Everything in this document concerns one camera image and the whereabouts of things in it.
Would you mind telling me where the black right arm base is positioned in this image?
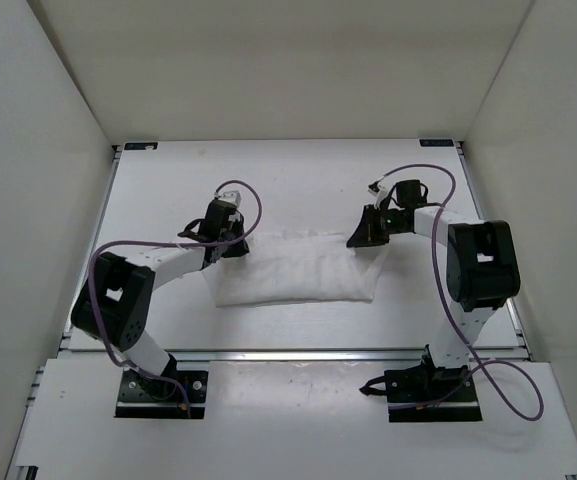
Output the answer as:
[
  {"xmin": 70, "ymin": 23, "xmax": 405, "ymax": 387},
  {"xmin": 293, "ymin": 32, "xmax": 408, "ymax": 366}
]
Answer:
[{"xmin": 359, "ymin": 362, "xmax": 483, "ymax": 423}]

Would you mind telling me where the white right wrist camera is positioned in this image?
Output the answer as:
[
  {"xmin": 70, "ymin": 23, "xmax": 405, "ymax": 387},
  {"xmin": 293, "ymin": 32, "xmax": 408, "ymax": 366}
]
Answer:
[{"xmin": 368, "ymin": 179, "xmax": 392, "ymax": 209}]

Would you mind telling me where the white pleated skirt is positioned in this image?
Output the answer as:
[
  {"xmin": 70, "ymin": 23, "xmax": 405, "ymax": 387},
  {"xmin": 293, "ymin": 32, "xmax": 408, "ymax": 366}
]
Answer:
[{"xmin": 203, "ymin": 230, "xmax": 388, "ymax": 307}]

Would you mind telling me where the left corner label sticker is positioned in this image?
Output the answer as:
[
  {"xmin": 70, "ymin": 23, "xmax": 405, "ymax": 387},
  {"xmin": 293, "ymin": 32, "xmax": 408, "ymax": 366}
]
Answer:
[{"xmin": 123, "ymin": 142, "xmax": 159, "ymax": 151}]

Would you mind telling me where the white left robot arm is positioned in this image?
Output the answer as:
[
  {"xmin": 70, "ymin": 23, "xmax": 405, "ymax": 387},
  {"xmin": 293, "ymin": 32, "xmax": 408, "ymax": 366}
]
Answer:
[{"xmin": 71, "ymin": 190, "xmax": 249, "ymax": 398}]

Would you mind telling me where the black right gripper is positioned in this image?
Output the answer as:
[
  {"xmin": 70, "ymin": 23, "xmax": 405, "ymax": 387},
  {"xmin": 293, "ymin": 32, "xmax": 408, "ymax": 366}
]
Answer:
[{"xmin": 349, "ymin": 205, "xmax": 409, "ymax": 248}]

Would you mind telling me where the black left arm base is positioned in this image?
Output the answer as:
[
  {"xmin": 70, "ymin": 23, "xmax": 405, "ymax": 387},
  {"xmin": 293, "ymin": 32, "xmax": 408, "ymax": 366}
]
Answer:
[{"xmin": 115, "ymin": 370, "xmax": 209, "ymax": 420}]

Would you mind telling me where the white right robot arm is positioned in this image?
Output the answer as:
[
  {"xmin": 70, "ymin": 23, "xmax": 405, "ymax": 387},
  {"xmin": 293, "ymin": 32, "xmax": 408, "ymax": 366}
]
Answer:
[{"xmin": 346, "ymin": 180, "xmax": 521, "ymax": 401}]

